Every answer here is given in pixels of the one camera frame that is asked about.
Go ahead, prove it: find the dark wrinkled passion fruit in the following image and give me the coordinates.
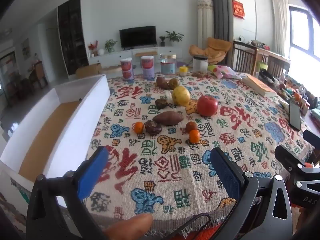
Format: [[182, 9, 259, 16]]
[[144, 120, 162, 137]]

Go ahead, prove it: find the black cable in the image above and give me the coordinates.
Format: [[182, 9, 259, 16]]
[[164, 212, 213, 240]]

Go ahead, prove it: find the low wooden stool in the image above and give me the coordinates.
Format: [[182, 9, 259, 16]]
[[135, 51, 158, 58]]

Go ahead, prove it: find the white can orange label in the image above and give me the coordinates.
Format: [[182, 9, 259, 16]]
[[120, 57, 135, 81]]

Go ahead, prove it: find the row of small toys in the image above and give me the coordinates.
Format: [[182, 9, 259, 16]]
[[277, 77, 320, 110]]

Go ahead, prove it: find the dark glass cabinet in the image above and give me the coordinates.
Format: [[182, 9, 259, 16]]
[[57, 0, 89, 75]]

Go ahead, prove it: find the flat screen television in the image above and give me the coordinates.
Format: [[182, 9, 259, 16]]
[[119, 26, 157, 49]]

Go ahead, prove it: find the round brown passion fruit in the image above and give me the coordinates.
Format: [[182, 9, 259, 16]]
[[185, 121, 198, 133]]

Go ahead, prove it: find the grey curtain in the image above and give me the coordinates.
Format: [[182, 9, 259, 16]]
[[205, 0, 234, 43]]

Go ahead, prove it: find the brown cardboard box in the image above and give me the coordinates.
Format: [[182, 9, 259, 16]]
[[75, 64, 102, 78]]

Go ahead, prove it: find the light wooden chair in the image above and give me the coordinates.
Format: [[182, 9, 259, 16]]
[[27, 61, 48, 88]]

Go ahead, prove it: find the large leafy potted plant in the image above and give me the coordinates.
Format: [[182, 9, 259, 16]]
[[165, 31, 185, 47]]

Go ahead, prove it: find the window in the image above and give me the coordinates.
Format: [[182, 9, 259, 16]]
[[289, 5, 320, 63]]

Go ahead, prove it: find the wall picture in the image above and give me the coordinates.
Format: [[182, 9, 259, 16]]
[[21, 39, 30, 60]]

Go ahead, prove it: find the small potted plant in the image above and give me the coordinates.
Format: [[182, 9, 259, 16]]
[[104, 39, 117, 53]]

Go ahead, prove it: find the orange cushioned armchair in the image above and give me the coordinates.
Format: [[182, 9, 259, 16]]
[[189, 37, 233, 65]]

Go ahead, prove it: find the pink printed snack bag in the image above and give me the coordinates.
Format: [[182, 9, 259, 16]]
[[208, 64, 242, 78]]

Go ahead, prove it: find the printed woven tablecloth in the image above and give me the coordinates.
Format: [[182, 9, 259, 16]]
[[84, 70, 315, 233]]

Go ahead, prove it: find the pile of walnuts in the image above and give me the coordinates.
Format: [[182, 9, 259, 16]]
[[192, 70, 213, 78]]

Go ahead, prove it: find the black bag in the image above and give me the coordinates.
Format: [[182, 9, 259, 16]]
[[259, 70, 277, 84]]

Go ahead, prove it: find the clear jar gold lid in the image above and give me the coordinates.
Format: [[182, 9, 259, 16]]
[[160, 53, 177, 75]]

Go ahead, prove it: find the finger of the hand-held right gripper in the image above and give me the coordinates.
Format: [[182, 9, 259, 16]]
[[302, 129, 320, 153], [274, 144, 307, 174]]

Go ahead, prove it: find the red apple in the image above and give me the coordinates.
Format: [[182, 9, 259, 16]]
[[197, 95, 218, 117]]

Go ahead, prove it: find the covered standing air conditioner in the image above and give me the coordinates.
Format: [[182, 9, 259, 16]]
[[197, 0, 214, 55]]

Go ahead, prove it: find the white television console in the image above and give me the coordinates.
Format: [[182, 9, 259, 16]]
[[89, 46, 183, 65]]

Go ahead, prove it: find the dark wooden slatted chair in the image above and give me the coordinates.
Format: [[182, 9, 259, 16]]
[[232, 40, 259, 77], [265, 54, 292, 80]]

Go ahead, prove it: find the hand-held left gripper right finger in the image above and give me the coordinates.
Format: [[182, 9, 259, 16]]
[[210, 147, 293, 240]]

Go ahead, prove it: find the large purple sweet potato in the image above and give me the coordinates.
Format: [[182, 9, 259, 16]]
[[152, 111, 184, 126]]

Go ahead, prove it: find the black smartphone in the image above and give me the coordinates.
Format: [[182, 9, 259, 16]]
[[289, 102, 302, 131]]

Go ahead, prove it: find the clear container black lid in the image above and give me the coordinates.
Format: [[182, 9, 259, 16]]
[[192, 54, 208, 72]]

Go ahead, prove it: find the red wall hanging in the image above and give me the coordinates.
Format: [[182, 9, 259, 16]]
[[232, 0, 245, 19]]

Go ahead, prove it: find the white cardboard box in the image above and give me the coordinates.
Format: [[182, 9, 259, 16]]
[[0, 74, 111, 218]]

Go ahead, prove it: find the white curtain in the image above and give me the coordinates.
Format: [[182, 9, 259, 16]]
[[271, 0, 290, 57]]

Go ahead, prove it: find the orange cover book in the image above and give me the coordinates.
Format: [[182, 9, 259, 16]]
[[241, 74, 278, 97]]

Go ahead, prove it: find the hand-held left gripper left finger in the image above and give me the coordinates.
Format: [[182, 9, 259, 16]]
[[26, 146, 110, 240]]

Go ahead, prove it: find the small brown sweet potato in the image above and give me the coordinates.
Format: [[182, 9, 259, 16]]
[[156, 77, 171, 90]]

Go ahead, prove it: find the yellow pear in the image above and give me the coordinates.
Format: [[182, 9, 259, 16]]
[[171, 86, 191, 106]]

